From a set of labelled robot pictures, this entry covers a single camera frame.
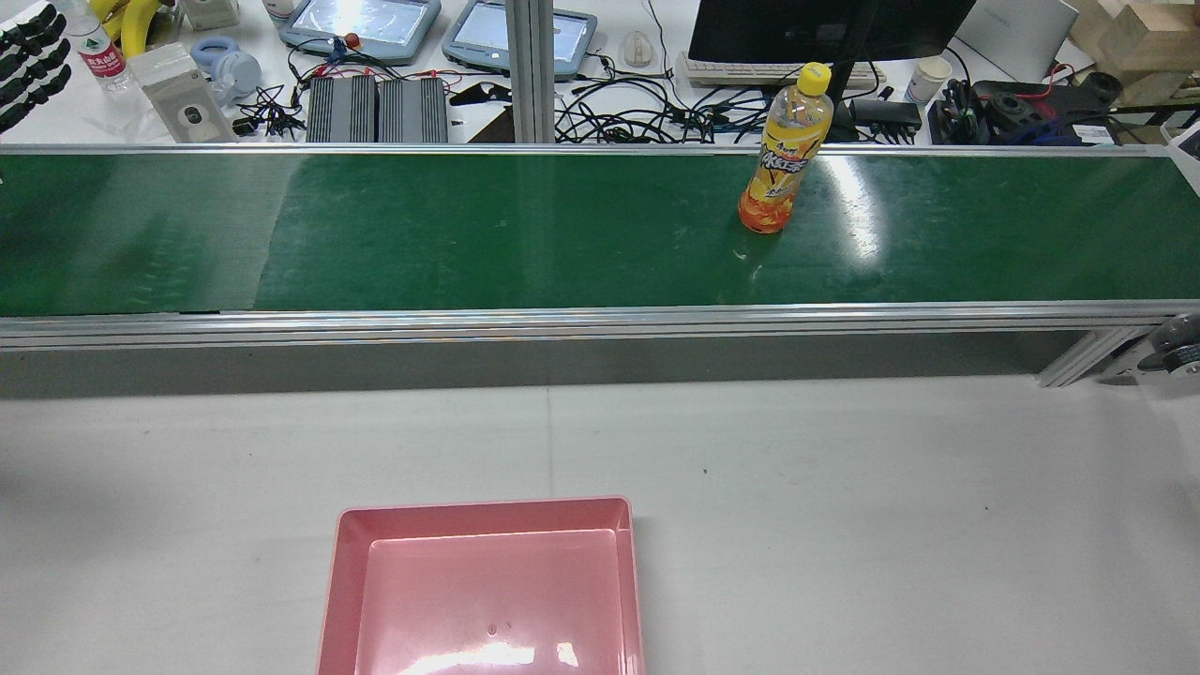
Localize black round machine part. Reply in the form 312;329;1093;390
970;80;1121;132

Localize water bottle red label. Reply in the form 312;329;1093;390
56;0;134;93

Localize aluminium profile post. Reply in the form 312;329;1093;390
504;0;556;144

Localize black cable bundle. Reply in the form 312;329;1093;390
232;84;306;139

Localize white flat box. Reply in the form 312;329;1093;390
954;0;1081;83

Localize white small container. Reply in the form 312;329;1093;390
180;0;241;32

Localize light wooden blocks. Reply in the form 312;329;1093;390
1069;0;1200;109

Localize green conveyor belt aluminium frame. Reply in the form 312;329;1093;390
0;142;1200;388

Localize black computer monitor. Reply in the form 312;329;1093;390
687;0;978;142

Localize pink plastic basket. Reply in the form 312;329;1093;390
316;496;646;675

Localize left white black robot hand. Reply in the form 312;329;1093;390
0;0;72;134

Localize grey teach pendant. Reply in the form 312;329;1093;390
278;0;443;67
442;0;599;78

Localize white keyboard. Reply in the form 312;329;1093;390
675;53;888;91

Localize light blue headphones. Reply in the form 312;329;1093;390
190;36;263;102

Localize yellow bananas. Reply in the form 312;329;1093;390
89;0;176;57

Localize white paper cup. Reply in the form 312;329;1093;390
905;56;953;104

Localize orange juice bottle yellow cap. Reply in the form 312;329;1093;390
738;62;834;235

